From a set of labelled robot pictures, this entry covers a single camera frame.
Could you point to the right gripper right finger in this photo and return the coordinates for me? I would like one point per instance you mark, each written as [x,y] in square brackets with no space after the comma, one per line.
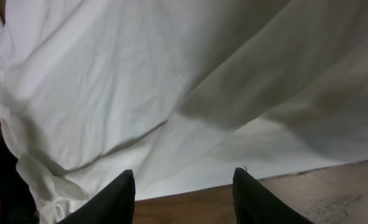
[254,204]

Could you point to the white printed t-shirt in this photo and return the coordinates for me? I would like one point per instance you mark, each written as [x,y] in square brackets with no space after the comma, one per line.
[180,92]

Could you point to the black shorts with red waistband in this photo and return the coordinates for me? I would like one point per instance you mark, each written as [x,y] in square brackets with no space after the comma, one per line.
[16,202]

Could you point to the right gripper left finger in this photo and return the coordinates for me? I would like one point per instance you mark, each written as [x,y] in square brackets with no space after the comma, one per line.
[114,204]

